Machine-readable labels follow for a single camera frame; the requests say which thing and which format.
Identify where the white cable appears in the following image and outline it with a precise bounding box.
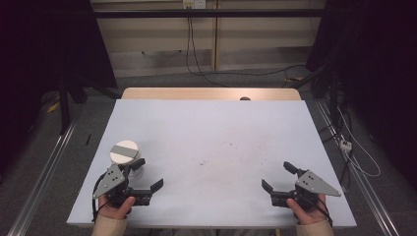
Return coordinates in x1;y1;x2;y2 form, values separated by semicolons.
336;107;382;179

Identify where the black metal stand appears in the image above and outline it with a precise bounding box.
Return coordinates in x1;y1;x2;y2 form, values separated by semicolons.
58;74;72;136

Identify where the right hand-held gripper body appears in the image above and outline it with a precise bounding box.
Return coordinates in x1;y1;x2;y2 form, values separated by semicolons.
270;169;342;210

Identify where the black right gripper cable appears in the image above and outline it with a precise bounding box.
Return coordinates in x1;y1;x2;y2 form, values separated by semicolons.
308;195;333;228

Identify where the clear jar with white lid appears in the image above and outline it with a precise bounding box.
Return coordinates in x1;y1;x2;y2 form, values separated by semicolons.
109;140;146;180

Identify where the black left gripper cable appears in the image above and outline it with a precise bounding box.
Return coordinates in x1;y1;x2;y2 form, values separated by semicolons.
91;173;109;223

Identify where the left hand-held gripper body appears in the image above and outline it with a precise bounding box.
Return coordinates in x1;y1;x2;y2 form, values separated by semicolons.
92;162;153;208

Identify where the person's right hand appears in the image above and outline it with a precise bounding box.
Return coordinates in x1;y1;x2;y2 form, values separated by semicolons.
286;193;328;226

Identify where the black hanging cable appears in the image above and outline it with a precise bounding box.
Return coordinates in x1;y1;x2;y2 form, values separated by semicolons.
189;17;228;88
185;17;308;77

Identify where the black curtain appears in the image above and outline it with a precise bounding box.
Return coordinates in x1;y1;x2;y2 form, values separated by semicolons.
306;0;417;188
0;0;118;178

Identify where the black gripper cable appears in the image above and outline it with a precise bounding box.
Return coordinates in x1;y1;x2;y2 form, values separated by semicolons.
91;173;109;223
308;195;333;228

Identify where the white wall socket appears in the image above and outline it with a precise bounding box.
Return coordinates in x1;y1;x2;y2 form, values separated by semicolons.
182;0;207;10

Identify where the metal floor rail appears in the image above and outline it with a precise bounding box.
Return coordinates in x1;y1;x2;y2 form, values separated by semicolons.
315;98;401;236
6;121;79;236

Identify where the person's left hand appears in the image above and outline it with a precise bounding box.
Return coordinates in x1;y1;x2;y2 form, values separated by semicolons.
97;195;136;220

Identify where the wooden table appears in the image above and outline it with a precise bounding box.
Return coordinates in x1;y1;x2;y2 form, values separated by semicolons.
121;87;302;101

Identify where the black horizontal bar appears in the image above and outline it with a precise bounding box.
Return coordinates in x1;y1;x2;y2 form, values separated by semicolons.
92;9;328;19

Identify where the white board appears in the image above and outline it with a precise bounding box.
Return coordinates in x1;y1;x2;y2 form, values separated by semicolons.
66;98;358;229

